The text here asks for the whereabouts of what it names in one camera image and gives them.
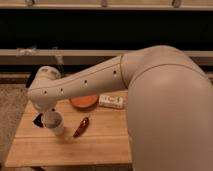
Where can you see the white plastic bottle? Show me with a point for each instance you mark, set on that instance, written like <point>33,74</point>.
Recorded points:
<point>111,102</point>

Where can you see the long metal rail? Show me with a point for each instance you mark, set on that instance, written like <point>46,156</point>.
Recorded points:
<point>49,56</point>

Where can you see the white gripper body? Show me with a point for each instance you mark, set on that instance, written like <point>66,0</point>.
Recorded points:
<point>44,107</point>

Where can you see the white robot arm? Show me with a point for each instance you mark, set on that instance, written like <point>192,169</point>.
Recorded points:
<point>169,109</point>

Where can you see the orange round plate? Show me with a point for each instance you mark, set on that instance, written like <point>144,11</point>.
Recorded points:
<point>84,101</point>

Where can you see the wooden table board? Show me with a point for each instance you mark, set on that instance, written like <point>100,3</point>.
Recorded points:
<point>105,141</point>

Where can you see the black flat pad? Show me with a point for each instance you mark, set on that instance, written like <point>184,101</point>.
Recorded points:
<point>38,120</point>

